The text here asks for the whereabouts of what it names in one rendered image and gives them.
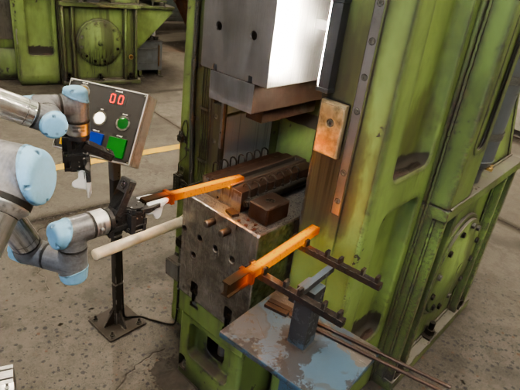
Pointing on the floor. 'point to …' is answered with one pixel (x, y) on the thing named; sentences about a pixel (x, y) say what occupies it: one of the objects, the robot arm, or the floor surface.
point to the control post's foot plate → (112, 332)
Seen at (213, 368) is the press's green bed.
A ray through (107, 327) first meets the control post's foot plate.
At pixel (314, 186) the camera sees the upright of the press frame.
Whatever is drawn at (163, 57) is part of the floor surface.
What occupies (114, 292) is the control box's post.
